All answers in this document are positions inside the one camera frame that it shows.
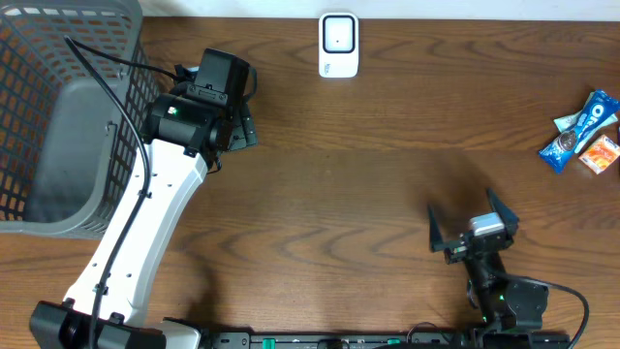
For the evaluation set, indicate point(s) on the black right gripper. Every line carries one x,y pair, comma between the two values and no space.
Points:
465,247

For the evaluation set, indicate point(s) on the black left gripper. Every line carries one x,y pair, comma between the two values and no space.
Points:
247,130

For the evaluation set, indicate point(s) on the teal wet wipes pack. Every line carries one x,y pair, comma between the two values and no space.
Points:
567,121

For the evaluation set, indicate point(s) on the blue Oreo cookie pack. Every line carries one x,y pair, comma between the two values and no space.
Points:
555,157

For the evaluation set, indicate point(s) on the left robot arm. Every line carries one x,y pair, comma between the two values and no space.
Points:
180,143

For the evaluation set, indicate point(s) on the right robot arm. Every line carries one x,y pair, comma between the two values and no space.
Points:
511,308

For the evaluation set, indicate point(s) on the grey plastic mesh basket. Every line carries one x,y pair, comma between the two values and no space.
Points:
73,86

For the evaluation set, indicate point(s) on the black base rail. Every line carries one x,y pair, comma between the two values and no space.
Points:
368,340

